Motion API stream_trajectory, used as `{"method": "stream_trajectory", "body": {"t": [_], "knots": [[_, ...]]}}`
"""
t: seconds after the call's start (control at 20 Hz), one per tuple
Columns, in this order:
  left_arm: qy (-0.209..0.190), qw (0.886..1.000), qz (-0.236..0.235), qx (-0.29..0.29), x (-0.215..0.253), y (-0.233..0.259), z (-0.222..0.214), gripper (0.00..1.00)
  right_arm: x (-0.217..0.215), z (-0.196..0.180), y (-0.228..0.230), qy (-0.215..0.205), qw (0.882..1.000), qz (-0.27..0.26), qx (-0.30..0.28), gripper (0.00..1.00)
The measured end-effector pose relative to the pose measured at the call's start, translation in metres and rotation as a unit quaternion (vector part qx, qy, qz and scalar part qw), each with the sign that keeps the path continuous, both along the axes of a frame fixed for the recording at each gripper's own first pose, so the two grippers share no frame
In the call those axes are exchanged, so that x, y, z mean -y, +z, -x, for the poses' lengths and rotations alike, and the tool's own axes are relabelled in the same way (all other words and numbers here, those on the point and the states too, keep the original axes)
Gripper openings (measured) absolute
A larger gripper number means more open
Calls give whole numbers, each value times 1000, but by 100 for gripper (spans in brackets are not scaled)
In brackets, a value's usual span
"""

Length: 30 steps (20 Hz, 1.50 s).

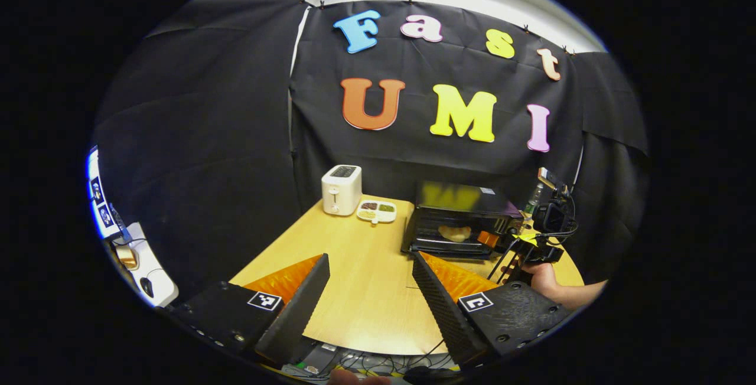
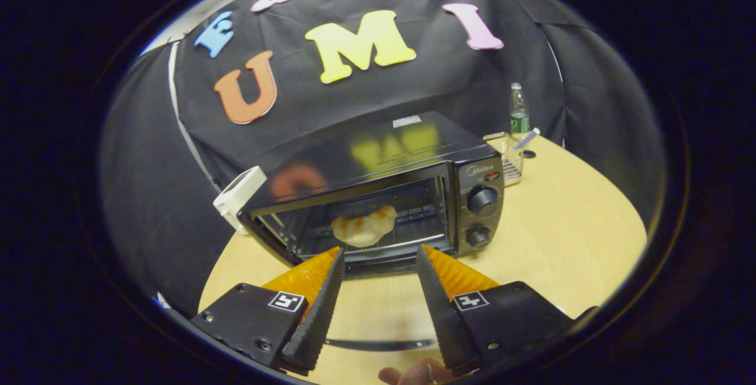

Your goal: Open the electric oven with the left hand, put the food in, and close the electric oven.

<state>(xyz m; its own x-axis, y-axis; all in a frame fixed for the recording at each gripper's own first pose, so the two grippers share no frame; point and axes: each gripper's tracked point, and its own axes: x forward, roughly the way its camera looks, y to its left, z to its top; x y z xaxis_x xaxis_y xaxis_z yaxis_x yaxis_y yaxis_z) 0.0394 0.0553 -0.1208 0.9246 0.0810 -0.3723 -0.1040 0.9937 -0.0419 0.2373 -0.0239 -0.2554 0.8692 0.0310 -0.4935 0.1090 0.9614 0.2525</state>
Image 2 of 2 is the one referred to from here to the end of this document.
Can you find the golden croissant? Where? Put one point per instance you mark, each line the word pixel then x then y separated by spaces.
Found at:
pixel 363 228

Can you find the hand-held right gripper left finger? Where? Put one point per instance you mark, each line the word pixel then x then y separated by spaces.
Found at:
pixel 322 314

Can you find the black backdrop cloth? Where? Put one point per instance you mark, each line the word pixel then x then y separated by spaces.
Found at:
pixel 147 166

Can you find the black electric oven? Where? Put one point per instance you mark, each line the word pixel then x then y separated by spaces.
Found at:
pixel 413 143

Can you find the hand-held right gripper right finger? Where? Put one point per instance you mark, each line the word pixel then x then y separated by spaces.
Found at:
pixel 440 314

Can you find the green plastic bottle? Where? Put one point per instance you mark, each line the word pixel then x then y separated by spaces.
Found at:
pixel 519 110

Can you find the white pen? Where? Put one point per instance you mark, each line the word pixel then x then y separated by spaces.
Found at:
pixel 527 138

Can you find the white toaster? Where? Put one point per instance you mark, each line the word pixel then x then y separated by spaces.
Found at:
pixel 236 196

